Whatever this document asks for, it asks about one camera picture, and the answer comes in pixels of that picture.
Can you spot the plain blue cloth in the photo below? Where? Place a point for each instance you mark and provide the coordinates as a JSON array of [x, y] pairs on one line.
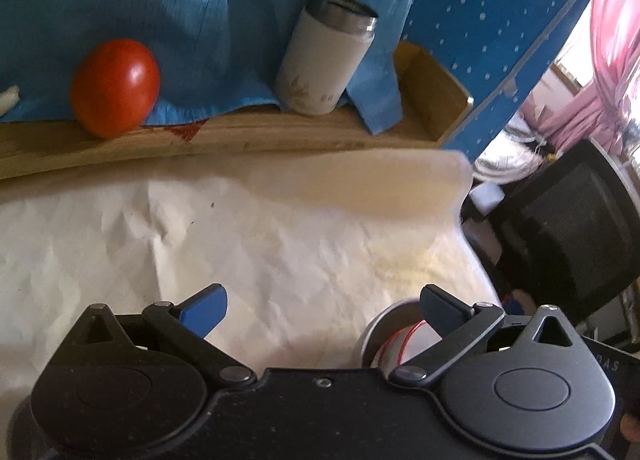
[[100, 0]]

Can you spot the pink curtain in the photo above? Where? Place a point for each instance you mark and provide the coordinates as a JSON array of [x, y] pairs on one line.
[[610, 40]]

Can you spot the wooden tray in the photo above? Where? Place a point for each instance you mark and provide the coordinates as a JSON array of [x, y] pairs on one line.
[[250, 135]]

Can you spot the steel bowl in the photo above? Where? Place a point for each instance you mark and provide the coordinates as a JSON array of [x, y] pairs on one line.
[[372, 327]]

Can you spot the black mesh chair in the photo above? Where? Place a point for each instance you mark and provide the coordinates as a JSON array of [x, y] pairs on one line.
[[565, 230]]

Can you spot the silvery white cloth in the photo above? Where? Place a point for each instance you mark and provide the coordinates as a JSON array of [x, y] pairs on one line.
[[505, 155]]

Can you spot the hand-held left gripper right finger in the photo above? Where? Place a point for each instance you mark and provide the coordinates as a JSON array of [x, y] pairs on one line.
[[442, 312]]

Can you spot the white thermos cup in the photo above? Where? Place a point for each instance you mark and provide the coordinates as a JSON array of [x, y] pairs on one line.
[[320, 60]]

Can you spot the dotted blue cloth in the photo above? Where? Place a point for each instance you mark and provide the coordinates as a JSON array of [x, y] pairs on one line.
[[475, 15]]

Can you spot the white table cover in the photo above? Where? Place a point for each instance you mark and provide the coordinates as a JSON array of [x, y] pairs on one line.
[[250, 240]]

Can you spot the large white red-rimmed bowl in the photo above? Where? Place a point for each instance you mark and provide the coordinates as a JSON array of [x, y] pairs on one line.
[[415, 345]]

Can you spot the red tomato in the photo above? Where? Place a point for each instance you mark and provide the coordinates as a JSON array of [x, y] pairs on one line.
[[115, 87]]

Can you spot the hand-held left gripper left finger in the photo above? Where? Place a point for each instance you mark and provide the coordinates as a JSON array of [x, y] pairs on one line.
[[206, 312]]

